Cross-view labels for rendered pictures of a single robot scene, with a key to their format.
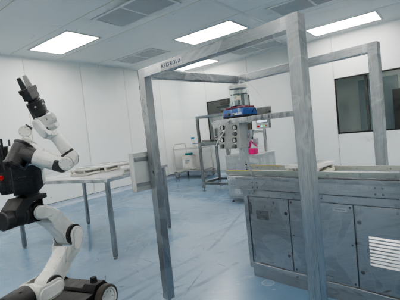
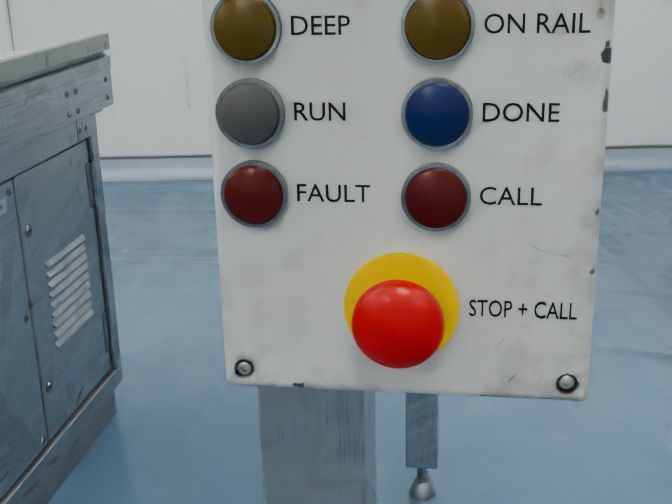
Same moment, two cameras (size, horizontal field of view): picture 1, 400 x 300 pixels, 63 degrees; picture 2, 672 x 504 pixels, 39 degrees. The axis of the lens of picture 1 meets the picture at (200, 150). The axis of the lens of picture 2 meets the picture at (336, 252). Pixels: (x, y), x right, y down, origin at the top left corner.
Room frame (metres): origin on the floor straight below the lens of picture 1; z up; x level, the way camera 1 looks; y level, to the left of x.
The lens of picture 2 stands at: (2.48, 0.71, 1.03)
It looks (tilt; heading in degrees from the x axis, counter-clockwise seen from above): 19 degrees down; 233
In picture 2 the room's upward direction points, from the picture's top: 1 degrees counter-clockwise
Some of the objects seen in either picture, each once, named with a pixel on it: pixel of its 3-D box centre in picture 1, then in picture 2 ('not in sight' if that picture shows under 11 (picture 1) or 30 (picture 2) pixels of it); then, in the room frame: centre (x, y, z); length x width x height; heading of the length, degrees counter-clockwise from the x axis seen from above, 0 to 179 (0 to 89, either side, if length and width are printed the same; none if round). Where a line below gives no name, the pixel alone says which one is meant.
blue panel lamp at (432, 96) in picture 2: not in sight; (436, 114); (2.21, 0.43, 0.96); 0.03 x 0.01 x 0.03; 134
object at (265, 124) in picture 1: (263, 132); not in sight; (5.32, -1.06, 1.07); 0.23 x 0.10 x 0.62; 52
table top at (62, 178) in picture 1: (91, 174); not in sight; (4.02, 1.35, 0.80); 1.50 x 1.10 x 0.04; 63
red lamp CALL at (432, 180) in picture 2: not in sight; (435, 198); (2.21, 0.43, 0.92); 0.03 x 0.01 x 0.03; 134
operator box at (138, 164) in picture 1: (143, 171); (406, 107); (2.20, 0.39, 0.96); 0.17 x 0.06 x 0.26; 134
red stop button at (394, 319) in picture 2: not in sight; (400, 312); (2.23, 0.42, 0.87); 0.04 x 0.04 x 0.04; 44
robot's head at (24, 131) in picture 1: (25, 133); not in sight; (2.06, 1.07, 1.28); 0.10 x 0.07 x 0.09; 22
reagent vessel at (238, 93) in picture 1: (238, 94); not in sight; (2.61, -0.35, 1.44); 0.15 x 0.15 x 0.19
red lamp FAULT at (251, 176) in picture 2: not in sight; (253, 195); (2.27, 0.37, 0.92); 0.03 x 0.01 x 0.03; 134
